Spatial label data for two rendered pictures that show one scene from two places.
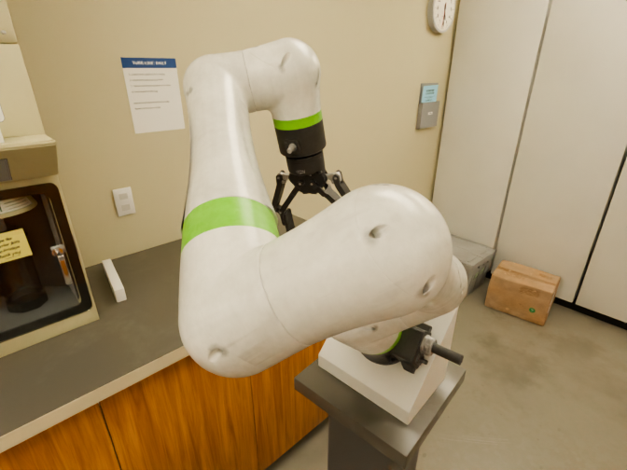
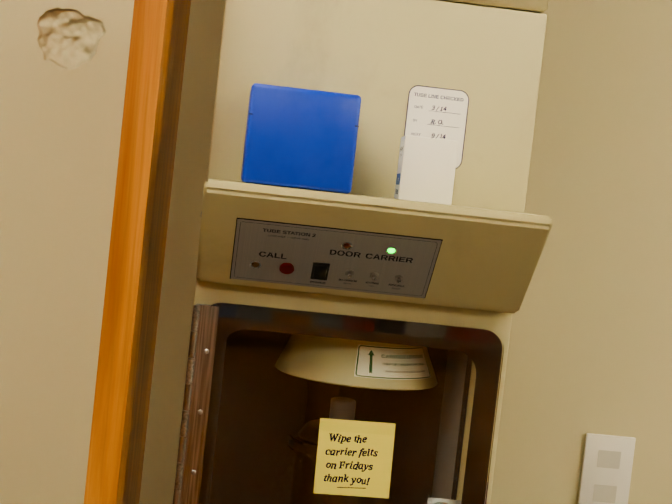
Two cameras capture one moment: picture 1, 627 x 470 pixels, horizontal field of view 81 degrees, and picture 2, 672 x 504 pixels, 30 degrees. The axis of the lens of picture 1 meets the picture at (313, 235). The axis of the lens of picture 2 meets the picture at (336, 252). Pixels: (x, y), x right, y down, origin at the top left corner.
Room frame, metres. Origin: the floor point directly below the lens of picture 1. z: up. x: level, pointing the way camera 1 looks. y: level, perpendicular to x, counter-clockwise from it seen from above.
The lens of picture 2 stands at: (-0.16, 0.04, 1.52)
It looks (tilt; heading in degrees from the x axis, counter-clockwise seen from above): 3 degrees down; 38
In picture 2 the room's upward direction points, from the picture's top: 6 degrees clockwise
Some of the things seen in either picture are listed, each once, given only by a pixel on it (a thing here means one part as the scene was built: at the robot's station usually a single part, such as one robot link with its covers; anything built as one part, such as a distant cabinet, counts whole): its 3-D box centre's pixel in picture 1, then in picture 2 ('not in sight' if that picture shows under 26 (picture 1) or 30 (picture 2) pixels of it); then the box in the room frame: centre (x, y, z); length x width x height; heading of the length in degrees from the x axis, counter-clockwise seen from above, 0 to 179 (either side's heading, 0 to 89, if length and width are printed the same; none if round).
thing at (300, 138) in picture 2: not in sight; (298, 140); (0.74, 0.81, 1.56); 0.10 x 0.10 x 0.09; 43
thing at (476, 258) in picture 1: (447, 261); not in sight; (2.75, -1.13, 0.17); 0.60 x 0.42 x 0.33; 41
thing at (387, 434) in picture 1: (381, 379); not in sight; (0.72, -0.18, 0.92); 0.32 x 0.32 x 0.04; 48
